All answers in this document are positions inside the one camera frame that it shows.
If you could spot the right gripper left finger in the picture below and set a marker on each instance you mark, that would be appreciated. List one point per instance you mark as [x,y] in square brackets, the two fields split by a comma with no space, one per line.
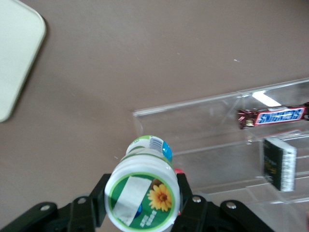
[60,220]

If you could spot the clear acrylic stepped shelf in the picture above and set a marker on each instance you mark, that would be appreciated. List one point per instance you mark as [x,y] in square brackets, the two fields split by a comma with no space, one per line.
[205,125]

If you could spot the red gum bottle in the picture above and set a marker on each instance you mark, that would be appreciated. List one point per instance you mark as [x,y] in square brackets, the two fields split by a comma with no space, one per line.
[179,171]

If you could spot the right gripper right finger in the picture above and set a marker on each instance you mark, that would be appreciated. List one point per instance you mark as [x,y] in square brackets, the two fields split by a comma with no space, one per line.
[212,220]

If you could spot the snickers chocolate bar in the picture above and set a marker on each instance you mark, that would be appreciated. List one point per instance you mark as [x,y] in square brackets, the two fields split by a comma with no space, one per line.
[277,118]

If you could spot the green gum bottle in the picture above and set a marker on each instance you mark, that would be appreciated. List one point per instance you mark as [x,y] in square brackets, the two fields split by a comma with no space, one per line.
[142,186]

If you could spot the small dark green box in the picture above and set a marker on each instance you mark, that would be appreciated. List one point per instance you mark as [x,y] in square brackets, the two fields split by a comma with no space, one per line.
[275,164]

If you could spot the beige plastic tray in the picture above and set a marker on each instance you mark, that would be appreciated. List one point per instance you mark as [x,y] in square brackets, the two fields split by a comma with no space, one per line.
[17,60]

